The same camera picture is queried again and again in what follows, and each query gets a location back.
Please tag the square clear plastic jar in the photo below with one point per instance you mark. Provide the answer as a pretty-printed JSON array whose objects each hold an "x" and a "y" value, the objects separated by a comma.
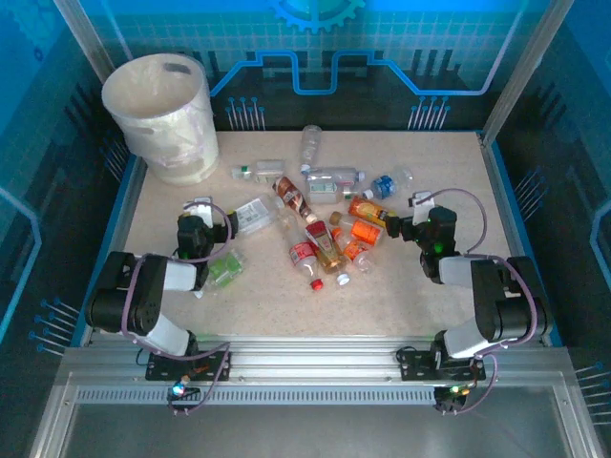
[{"x": 253, "y": 214}]

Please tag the orange juice bottle brown cap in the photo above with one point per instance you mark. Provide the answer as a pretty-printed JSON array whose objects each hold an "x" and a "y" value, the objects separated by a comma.
[{"x": 365, "y": 231}]

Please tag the orange fruit label bottle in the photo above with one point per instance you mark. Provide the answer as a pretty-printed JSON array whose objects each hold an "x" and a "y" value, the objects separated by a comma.
[{"x": 367, "y": 209}]

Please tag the blue label water bottle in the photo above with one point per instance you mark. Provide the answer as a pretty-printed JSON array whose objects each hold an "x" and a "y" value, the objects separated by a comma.
[{"x": 384, "y": 185}]

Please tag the green label plastic bottle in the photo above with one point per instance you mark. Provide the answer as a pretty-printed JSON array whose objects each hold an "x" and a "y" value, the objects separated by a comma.
[{"x": 226, "y": 268}]

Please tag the small orange label bottle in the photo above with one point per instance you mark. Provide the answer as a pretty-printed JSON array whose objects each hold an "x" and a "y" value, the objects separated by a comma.
[{"x": 355, "y": 250}]

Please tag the brown label plastic bottle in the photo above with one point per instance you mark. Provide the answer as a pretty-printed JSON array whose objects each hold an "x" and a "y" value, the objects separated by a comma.
[{"x": 291, "y": 195}]

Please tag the tea bottle red label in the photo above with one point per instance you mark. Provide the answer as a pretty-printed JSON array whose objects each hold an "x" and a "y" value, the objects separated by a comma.
[{"x": 327, "y": 248}]

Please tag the red label cola bottle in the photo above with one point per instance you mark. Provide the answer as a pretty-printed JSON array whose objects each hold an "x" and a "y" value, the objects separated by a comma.
[{"x": 301, "y": 253}]

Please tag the clear bottle white green label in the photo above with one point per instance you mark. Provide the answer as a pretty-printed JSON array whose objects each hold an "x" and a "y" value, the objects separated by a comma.
[{"x": 324, "y": 192}]

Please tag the white plastic waste bin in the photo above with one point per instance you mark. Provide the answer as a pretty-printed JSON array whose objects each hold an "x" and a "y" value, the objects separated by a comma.
[{"x": 162, "y": 143}]

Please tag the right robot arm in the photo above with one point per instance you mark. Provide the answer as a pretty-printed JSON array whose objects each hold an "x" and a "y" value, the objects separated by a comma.
[{"x": 501, "y": 305}]

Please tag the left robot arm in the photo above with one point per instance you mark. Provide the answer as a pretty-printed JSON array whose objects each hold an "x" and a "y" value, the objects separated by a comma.
[{"x": 176, "y": 276}]

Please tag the clear ribbed plastic bottle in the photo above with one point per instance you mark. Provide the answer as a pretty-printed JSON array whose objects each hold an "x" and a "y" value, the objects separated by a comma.
[{"x": 310, "y": 143}]

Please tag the left controller board with lights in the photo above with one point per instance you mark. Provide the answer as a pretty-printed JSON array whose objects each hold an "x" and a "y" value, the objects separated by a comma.
[{"x": 179, "y": 389}]

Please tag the controller board with lights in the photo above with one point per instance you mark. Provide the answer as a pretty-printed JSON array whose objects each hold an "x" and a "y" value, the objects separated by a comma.
[
  {"x": 179, "y": 389},
  {"x": 451, "y": 396}
]

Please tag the right controller board with lights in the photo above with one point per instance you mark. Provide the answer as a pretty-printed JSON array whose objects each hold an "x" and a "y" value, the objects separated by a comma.
[{"x": 451, "y": 396}]

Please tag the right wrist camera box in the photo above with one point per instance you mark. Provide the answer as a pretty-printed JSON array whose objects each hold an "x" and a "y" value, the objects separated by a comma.
[{"x": 422, "y": 212}]

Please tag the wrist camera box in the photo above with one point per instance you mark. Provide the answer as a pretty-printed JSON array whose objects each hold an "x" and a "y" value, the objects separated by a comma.
[
  {"x": 203, "y": 210},
  {"x": 422, "y": 212}
]

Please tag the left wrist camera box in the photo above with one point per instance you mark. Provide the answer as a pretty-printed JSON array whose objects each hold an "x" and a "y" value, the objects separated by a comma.
[{"x": 203, "y": 210}]

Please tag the aluminium table side rail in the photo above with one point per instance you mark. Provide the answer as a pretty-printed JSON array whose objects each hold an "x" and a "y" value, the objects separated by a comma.
[
  {"x": 125, "y": 214},
  {"x": 500, "y": 181}
]

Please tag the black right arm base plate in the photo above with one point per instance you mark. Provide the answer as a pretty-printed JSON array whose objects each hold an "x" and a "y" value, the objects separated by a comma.
[{"x": 415, "y": 367}]

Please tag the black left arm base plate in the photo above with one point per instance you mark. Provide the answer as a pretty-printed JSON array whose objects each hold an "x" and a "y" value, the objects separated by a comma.
[{"x": 157, "y": 369}]

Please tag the aluminium mounting rail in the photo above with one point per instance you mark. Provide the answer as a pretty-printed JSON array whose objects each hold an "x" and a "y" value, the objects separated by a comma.
[{"x": 310, "y": 355}]

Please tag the aluminium frame post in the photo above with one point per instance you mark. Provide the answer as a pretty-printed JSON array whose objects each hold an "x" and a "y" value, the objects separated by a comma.
[
  {"x": 95, "y": 43},
  {"x": 525, "y": 67}
]

